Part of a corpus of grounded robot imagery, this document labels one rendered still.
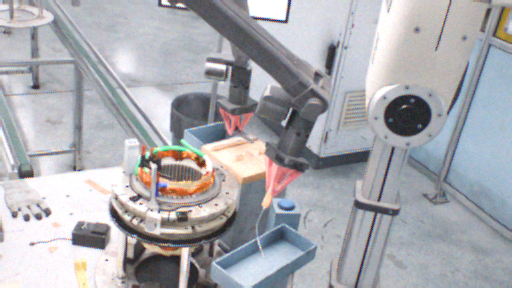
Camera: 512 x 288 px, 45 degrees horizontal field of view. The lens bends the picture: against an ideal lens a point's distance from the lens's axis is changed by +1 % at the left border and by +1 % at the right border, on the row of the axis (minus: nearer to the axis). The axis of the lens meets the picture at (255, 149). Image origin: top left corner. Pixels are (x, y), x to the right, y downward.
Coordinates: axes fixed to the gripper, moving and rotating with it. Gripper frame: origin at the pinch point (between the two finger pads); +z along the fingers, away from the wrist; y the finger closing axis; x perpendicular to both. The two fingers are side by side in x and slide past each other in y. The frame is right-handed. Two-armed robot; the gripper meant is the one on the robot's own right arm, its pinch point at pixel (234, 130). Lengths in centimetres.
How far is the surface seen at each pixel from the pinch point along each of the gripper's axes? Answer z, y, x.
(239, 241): 31.5, 2.1, 10.4
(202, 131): 9.7, -3.4, -19.0
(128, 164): 1.7, 34.4, 0.7
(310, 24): 27, -173, -139
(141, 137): 38, -13, -71
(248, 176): 8.6, 2.8, 11.3
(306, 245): 10.6, 8.6, 41.0
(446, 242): 116, -179, -14
